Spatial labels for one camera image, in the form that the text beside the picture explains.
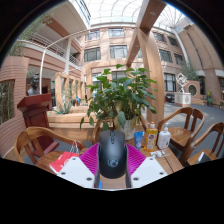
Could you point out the red paper bag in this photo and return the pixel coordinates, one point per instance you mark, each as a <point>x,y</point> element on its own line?
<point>61,160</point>

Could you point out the red wooden lectern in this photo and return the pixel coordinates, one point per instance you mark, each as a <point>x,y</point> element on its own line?
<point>36,113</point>

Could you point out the white abstract sculpture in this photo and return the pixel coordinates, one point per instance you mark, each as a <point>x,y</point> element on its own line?
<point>182,81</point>

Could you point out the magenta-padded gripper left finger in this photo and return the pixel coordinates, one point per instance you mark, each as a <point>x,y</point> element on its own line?
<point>75,171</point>

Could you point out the orange dish soap bottle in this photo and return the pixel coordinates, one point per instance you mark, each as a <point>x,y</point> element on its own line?
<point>151,138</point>

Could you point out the clear plastic packet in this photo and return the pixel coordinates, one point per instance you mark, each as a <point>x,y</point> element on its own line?
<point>159,153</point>

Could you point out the dark bust statue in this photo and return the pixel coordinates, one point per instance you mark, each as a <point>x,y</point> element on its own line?
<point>34,86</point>

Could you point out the blue squeeze tube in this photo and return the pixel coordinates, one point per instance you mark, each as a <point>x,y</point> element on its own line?
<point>138,140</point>

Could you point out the black box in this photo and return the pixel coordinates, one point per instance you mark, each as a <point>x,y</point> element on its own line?
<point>204,157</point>

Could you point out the green potted plant white pot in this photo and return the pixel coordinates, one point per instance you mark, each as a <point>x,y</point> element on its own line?
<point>123,96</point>

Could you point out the black computer mouse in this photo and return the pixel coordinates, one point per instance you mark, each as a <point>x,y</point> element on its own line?
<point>112,153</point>

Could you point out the white pump bottle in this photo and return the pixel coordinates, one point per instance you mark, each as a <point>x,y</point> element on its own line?
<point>164,138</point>

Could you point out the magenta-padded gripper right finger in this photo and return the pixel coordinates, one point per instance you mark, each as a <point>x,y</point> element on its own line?
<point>148,171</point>

